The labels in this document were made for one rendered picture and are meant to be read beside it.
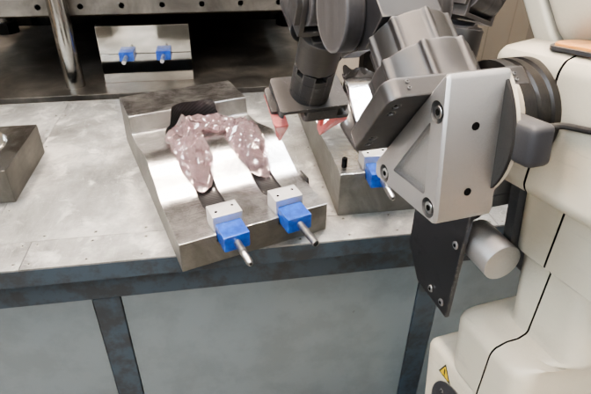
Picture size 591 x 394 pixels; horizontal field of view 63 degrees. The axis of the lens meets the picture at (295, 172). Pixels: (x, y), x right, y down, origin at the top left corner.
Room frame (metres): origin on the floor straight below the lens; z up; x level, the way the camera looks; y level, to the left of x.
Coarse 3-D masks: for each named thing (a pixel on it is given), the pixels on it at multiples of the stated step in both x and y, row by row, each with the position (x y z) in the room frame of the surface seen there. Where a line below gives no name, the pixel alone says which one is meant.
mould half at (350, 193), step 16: (352, 80) 1.08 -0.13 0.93; (368, 80) 1.08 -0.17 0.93; (352, 96) 1.02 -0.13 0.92; (368, 96) 1.03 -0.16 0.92; (304, 128) 1.08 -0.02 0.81; (336, 128) 0.93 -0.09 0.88; (320, 144) 0.90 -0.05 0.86; (336, 144) 0.85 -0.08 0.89; (320, 160) 0.89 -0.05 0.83; (336, 160) 0.78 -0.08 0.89; (352, 160) 0.78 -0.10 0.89; (336, 176) 0.76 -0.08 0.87; (352, 176) 0.73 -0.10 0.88; (336, 192) 0.75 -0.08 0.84; (352, 192) 0.73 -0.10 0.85; (368, 192) 0.74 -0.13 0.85; (384, 192) 0.74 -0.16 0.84; (336, 208) 0.74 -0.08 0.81; (352, 208) 0.73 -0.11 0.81; (368, 208) 0.74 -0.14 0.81; (384, 208) 0.74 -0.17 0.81; (400, 208) 0.75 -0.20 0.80
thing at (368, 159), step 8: (360, 152) 0.77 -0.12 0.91; (368, 152) 0.76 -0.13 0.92; (376, 152) 0.76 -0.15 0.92; (360, 160) 0.77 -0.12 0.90; (368, 160) 0.75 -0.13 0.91; (376, 160) 0.75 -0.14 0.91; (368, 168) 0.73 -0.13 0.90; (368, 176) 0.72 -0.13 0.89; (376, 176) 0.71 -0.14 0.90; (368, 184) 0.72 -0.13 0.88; (376, 184) 0.71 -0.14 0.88; (384, 184) 0.69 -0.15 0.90; (392, 192) 0.67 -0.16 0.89; (392, 200) 0.66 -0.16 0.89
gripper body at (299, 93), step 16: (272, 80) 0.66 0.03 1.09; (288, 80) 0.66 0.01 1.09; (304, 80) 0.61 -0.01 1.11; (320, 80) 0.61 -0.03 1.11; (336, 80) 0.67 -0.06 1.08; (288, 96) 0.63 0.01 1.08; (304, 96) 0.62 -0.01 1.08; (320, 96) 0.62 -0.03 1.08; (336, 96) 0.65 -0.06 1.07; (288, 112) 0.61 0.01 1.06; (304, 112) 0.62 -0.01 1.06
